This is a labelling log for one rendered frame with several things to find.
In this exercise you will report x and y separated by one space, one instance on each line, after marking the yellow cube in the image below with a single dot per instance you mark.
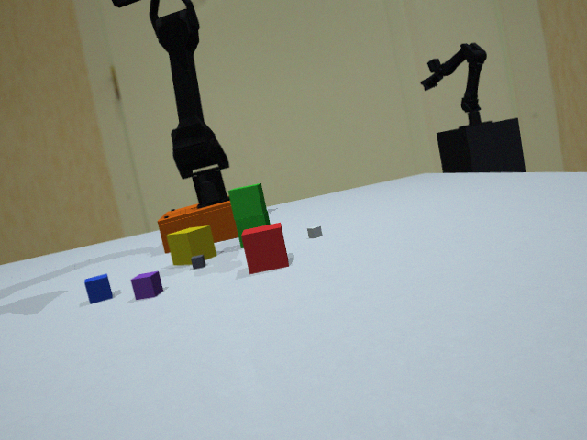
191 242

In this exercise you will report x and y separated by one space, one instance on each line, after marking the green block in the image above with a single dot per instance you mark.
247 201
251 222

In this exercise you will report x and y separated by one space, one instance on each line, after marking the purple block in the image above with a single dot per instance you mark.
147 285

